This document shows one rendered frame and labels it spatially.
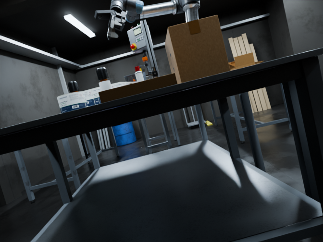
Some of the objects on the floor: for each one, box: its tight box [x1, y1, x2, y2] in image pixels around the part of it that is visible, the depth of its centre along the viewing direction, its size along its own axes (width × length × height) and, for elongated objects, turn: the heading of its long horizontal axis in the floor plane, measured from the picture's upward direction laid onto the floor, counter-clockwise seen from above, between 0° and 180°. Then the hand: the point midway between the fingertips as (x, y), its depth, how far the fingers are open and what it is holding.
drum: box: [112, 121, 137, 146], centre depth 609 cm, size 57×57×86 cm
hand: (109, 32), depth 122 cm, fingers open, 7 cm apart
